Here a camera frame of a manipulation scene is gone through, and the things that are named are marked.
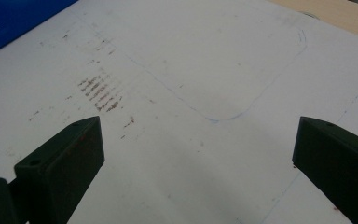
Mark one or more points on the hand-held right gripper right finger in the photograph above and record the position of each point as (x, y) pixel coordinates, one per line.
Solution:
(338, 161)

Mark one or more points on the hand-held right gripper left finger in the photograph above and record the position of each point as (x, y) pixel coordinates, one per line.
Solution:
(62, 168)

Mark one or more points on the dark blue cardboard box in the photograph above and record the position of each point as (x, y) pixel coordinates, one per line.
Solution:
(15, 18)

